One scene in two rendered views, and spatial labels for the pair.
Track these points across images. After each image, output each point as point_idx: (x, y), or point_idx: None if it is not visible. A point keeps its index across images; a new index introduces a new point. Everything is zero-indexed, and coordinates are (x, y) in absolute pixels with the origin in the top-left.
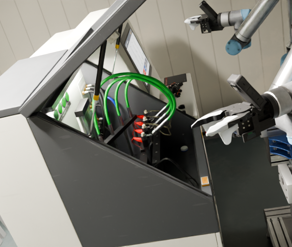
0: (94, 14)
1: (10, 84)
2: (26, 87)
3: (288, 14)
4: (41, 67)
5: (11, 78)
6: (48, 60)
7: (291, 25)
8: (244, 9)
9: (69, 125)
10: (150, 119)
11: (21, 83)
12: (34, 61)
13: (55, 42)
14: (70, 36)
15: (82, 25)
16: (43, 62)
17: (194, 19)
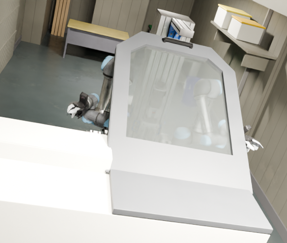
0: None
1: (203, 202)
2: (217, 190)
3: (108, 93)
4: (166, 184)
5: (187, 203)
6: (145, 181)
7: (109, 99)
8: (94, 94)
9: None
10: None
11: (206, 194)
12: (140, 191)
13: (12, 187)
14: (106, 155)
15: (54, 145)
16: (151, 184)
17: (77, 109)
